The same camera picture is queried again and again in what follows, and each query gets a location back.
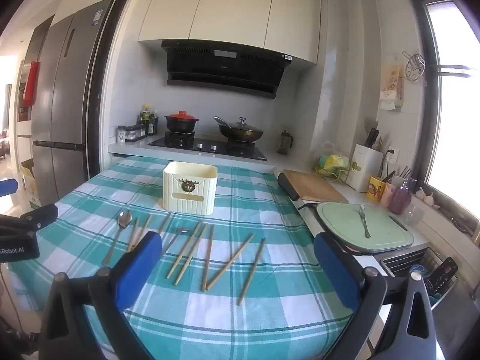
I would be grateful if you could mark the yellow green plastic bag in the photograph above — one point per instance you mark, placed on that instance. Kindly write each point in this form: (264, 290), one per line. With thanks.
(332, 161)

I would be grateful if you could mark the large metal spoon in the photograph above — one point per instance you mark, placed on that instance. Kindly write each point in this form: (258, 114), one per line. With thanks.
(125, 219)

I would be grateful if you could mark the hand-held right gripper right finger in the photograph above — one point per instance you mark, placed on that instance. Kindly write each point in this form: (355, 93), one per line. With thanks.
(335, 273)

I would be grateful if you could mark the metal fork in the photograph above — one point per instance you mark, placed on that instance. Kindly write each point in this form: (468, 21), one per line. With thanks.
(363, 221)

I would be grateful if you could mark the black gas hob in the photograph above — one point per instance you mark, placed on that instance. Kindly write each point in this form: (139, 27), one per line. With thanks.
(210, 146)

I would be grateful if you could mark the pink cup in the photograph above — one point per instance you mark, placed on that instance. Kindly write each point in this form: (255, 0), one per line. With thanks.
(386, 195)

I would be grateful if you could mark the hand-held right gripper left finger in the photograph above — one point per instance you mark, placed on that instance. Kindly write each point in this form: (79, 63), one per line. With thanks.
(139, 270)

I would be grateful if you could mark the wooden cutting board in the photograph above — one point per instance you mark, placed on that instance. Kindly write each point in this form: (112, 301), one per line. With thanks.
(318, 187)

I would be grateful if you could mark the white wall socket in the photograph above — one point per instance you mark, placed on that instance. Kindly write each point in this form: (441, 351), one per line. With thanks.
(393, 155)

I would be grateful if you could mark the purple bottle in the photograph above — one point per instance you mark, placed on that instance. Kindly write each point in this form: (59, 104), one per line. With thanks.
(398, 198)

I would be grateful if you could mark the white wall cabinet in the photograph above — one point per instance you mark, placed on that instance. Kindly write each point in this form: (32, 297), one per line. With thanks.
(228, 7)

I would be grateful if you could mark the cardboard box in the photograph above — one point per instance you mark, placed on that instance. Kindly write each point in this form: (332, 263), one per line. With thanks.
(30, 183)

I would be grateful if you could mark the cream ribbed utensil holder box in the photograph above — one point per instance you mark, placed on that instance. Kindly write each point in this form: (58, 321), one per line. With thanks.
(189, 191)

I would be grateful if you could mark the black clay pot red lid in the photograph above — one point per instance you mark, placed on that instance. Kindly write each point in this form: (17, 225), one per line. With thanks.
(182, 122)

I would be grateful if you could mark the garlic bulbs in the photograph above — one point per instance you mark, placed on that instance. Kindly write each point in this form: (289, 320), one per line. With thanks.
(425, 197)

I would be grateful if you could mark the white knife block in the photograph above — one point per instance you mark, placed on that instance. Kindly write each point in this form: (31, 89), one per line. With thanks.
(365, 168)

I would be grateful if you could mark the red hanging item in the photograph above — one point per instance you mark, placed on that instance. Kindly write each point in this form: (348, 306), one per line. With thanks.
(30, 84)

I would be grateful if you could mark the black range hood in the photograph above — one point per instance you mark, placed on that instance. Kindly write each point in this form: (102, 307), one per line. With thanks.
(225, 67)

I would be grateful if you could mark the yellow cap oil bottle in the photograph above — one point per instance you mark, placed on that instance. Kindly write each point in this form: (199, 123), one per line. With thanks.
(144, 114)

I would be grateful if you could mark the dark door frame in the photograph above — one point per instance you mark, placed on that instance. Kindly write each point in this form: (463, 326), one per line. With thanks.
(99, 82)

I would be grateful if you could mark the hanging paper bag holder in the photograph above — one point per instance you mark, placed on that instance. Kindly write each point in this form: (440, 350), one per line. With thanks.
(392, 86)

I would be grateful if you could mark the teal checked tablecloth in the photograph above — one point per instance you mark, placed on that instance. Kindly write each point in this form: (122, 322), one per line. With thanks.
(262, 202)

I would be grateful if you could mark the small metal spoon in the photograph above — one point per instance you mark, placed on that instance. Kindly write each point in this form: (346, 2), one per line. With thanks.
(183, 230)

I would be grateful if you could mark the glass french press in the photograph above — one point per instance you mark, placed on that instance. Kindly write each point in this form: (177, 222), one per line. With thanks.
(285, 143)

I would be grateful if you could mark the hanging metal trivet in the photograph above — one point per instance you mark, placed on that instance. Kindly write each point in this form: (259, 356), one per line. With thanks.
(414, 67)

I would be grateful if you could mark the yellow printed mug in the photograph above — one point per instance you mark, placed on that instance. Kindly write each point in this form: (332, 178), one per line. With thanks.
(376, 188)

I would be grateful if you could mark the green cutting board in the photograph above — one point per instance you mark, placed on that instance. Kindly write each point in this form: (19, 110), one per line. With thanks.
(348, 228)

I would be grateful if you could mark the black rolled mat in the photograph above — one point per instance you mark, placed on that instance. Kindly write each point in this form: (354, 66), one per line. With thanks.
(288, 187)

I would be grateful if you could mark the grey steel refrigerator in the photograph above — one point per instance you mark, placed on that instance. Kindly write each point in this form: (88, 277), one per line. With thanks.
(71, 101)

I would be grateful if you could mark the dark wok with glass lid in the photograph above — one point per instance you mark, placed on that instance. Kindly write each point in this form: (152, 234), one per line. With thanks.
(242, 131)

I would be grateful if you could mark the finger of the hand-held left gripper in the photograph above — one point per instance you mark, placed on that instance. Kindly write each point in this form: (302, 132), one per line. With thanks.
(41, 215)
(8, 187)

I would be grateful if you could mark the dark window frame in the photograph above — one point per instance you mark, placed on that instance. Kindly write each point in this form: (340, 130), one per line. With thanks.
(431, 101)

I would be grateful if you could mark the clear glass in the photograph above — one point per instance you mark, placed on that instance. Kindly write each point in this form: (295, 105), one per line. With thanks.
(412, 215)

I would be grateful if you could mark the dark sauce bottle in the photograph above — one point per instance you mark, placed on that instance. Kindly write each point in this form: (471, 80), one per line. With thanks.
(152, 125)

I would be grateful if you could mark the black lid spice jar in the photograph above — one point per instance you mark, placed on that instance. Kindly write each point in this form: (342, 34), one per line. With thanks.
(121, 134)

